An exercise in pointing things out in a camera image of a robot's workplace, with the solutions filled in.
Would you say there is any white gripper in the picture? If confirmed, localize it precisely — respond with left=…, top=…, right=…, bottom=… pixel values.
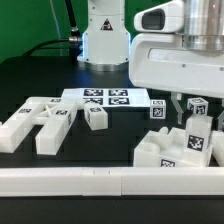
left=129, top=33, right=224, bottom=124

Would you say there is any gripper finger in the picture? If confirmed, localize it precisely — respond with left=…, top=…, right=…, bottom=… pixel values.
left=216, top=98, right=224, bottom=132

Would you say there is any white chair seat part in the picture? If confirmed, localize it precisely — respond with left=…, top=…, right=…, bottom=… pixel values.
left=133, top=127, right=212, bottom=167

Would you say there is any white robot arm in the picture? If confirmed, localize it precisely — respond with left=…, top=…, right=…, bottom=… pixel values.
left=78, top=0, right=224, bottom=130

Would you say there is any white right rail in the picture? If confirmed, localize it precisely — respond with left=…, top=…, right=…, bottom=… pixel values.
left=211, top=131, right=224, bottom=167

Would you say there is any white rail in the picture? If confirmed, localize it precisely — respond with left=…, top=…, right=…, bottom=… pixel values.
left=0, top=167, right=224, bottom=197
left=211, top=131, right=224, bottom=167

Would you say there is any white marker base plate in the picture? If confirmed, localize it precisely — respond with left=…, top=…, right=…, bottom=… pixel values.
left=62, top=88, right=150, bottom=107

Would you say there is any white front rail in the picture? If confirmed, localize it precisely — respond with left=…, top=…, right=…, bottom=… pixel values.
left=0, top=167, right=224, bottom=197

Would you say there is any black hanging cable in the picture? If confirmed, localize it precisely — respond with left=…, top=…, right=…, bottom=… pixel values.
left=64, top=0, right=80, bottom=38

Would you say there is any white chair back frame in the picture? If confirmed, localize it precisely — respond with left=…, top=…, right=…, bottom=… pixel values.
left=0, top=97, right=84, bottom=155

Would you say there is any black cable on table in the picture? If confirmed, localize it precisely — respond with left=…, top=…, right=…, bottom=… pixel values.
left=22, top=37, right=83, bottom=57

